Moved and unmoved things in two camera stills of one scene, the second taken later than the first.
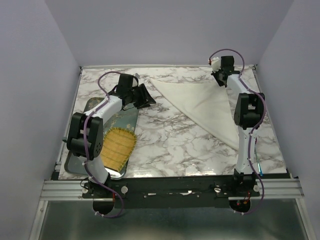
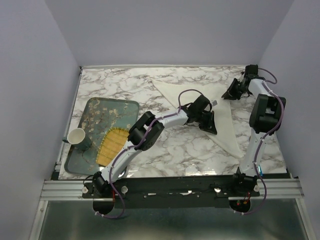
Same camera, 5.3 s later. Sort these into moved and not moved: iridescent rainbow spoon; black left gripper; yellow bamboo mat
Moved: black left gripper
Not moved: iridescent rainbow spoon; yellow bamboo mat
